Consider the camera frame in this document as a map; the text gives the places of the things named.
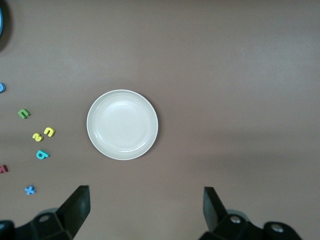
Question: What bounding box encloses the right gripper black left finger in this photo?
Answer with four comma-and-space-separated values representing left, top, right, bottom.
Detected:
0, 185, 91, 240

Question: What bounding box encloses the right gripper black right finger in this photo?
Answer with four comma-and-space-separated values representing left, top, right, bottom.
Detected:
198, 186, 305, 240

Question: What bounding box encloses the teal letter b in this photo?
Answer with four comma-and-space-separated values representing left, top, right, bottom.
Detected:
35, 149, 50, 160

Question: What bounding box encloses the beige brown plate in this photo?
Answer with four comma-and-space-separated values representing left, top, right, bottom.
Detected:
86, 89, 159, 161

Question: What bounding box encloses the green letter u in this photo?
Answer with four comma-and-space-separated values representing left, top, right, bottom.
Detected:
17, 108, 32, 120

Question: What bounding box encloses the brown paper table cover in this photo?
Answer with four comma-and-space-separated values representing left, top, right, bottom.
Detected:
0, 0, 320, 240

